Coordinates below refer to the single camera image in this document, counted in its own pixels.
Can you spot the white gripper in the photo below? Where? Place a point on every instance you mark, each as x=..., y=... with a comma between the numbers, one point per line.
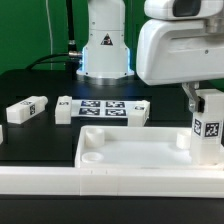
x=182, y=42

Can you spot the white desk top tray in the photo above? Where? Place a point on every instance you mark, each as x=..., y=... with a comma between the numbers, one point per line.
x=122, y=147

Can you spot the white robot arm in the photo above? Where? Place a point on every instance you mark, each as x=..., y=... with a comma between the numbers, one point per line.
x=105, y=57

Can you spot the white front fence bar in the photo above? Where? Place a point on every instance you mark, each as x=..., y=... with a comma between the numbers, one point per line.
x=111, y=182

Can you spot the white marker base plate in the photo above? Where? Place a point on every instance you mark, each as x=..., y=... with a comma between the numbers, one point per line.
x=136, y=112

